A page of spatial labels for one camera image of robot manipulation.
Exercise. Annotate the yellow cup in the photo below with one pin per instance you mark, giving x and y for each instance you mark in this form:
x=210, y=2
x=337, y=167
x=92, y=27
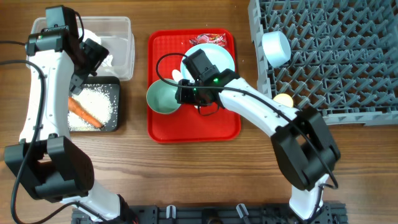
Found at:
x=284, y=99

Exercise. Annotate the light blue plate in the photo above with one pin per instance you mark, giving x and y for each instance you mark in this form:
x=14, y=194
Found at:
x=216, y=55

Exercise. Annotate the grey dishwasher rack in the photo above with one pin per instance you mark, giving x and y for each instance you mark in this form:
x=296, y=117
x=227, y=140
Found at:
x=344, y=57

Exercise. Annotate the red candy wrapper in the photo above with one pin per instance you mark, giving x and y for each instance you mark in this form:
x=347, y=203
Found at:
x=217, y=39

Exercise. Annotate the black tray bin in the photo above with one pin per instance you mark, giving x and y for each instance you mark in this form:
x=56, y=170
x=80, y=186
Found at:
x=100, y=98

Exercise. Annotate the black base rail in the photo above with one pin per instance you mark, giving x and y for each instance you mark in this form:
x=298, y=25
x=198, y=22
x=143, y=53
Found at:
x=270, y=213

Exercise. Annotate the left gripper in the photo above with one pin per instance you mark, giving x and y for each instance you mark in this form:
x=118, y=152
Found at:
x=96, y=52

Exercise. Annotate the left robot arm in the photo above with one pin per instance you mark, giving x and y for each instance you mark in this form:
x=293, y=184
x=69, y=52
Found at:
x=45, y=161

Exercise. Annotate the white rice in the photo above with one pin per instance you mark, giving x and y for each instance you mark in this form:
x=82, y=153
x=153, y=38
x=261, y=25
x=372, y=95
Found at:
x=95, y=108

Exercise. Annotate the white napkin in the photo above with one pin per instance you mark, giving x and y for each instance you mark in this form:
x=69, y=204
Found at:
x=91, y=35

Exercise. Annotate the green bowl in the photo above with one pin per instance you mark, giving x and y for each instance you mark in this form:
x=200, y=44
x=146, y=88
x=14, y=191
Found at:
x=161, y=98

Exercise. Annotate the white spoon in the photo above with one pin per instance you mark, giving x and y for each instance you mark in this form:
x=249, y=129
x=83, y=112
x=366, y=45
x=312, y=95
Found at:
x=176, y=75

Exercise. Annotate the red serving tray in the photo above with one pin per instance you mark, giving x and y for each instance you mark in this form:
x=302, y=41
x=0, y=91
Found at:
x=187, y=124

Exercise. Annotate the light blue bowl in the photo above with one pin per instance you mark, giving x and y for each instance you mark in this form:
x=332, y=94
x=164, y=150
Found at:
x=276, y=48

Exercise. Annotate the orange carrot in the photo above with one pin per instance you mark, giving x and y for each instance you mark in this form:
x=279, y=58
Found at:
x=75, y=108

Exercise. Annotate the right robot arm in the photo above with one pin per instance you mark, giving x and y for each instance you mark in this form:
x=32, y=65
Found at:
x=305, y=150

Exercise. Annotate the clear plastic bin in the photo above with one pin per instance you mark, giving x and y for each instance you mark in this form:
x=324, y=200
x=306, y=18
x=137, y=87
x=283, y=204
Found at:
x=116, y=35

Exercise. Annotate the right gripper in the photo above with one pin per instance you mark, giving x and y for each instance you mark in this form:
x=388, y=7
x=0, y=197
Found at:
x=182, y=95

